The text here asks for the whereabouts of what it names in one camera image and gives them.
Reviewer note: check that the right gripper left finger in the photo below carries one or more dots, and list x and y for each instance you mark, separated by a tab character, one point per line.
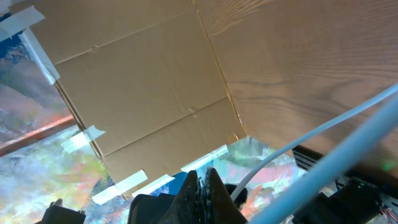
184	208

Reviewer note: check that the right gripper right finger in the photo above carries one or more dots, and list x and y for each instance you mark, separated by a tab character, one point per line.
218	206

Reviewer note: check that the brown cardboard sheet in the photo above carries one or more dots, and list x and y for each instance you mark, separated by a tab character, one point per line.
141	79

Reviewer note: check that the colourful painted floor cloth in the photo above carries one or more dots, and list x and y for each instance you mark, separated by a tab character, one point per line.
289	66

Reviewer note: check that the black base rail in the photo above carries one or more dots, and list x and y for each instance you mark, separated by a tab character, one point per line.
358	199

